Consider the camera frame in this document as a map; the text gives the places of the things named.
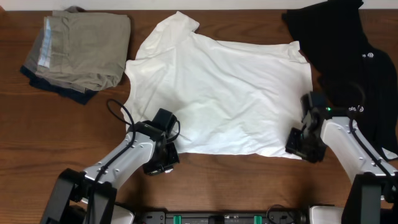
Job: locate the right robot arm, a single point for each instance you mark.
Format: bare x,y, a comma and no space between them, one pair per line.
373,195

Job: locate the folded navy garment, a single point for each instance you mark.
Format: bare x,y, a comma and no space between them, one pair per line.
42,84

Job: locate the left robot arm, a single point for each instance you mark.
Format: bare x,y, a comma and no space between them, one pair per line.
89,196

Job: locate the black t-shirt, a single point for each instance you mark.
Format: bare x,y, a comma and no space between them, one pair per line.
353,73

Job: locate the white printed t-shirt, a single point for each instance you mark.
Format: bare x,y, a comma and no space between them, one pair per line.
230,97

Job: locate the folded khaki trousers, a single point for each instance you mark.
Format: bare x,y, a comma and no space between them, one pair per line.
81,51

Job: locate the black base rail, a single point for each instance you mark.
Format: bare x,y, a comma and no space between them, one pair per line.
275,214

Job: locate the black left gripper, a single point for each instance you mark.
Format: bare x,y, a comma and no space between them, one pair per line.
154,171

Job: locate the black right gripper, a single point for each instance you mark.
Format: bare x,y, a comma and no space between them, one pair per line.
291,146

